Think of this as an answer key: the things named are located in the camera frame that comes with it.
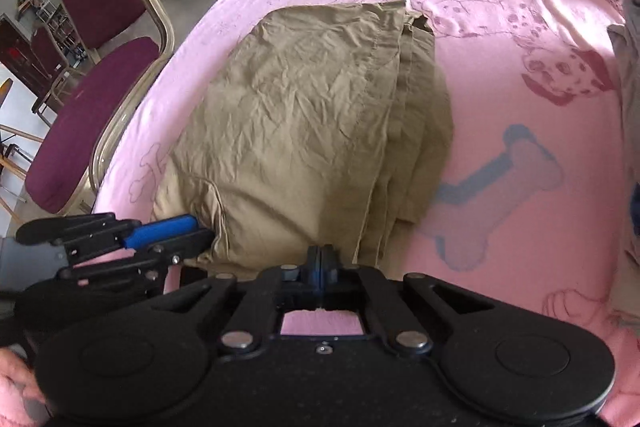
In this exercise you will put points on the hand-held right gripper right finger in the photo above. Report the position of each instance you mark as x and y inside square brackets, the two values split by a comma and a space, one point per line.
[327, 272]

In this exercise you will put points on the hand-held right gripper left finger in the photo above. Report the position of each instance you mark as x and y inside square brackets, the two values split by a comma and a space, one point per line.
[314, 272]

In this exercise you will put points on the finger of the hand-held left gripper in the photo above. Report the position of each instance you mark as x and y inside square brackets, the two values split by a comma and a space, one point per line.
[160, 227]
[175, 247]

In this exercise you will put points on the beige pants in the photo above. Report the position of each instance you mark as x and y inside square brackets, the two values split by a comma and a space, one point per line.
[300, 107]

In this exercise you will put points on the person's left hand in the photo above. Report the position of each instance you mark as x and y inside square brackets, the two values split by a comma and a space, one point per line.
[15, 382]

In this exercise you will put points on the maroon padded banquet chair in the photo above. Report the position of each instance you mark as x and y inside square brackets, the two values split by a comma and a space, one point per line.
[90, 97]
[47, 52]

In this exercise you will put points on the wooden table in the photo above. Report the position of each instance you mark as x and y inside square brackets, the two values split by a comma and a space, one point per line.
[5, 89]

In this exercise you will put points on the brown door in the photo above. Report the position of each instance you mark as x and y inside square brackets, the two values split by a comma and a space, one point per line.
[15, 57]

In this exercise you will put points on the metal shoe rack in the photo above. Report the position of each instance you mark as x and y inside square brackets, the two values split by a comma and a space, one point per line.
[62, 24]

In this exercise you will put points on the pink dog print blanket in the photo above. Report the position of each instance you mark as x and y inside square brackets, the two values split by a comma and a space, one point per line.
[525, 132]

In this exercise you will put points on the grey cloth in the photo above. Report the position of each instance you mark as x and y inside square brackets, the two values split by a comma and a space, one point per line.
[627, 132]

